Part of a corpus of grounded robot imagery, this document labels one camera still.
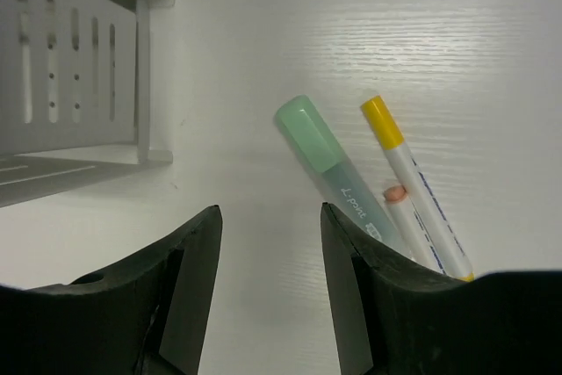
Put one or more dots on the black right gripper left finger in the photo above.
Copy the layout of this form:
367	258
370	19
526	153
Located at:
145	314

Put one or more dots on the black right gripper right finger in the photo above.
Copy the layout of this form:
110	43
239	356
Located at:
393	316

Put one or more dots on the long green highlighter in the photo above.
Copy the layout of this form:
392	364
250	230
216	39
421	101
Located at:
324	159

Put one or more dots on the orange-capped white pen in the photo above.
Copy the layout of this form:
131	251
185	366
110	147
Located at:
410	225

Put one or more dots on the yellow-capped white pen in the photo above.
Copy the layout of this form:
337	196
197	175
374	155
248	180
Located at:
452	257

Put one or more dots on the white four-slot pen organizer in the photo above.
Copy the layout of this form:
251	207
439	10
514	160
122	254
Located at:
75	94

